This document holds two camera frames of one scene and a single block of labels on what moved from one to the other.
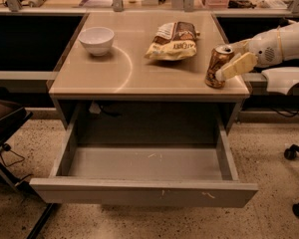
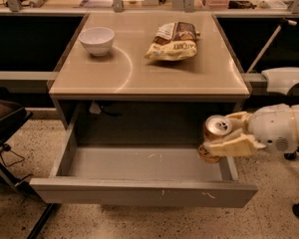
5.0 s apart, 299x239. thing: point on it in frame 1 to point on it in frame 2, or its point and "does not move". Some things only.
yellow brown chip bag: x=172 y=41 does not move
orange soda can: x=220 y=55 to x=215 y=126
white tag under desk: x=95 y=108 does not move
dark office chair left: x=5 y=118 does not move
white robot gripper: x=264 y=51 to x=271 y=127
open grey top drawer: x=145 y=176 does not move
